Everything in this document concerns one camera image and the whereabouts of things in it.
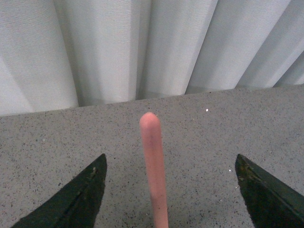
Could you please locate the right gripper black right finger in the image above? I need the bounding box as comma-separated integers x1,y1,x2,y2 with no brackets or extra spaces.
235,154,304,228

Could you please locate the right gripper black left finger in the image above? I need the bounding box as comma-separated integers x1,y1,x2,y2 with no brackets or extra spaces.
13,153,107,228

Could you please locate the pink wooden chopstick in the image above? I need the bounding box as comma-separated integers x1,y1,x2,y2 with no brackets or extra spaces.
140,112,169,228

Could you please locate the white pleated curtain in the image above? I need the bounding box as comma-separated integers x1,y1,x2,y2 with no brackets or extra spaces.
0,0,304,115

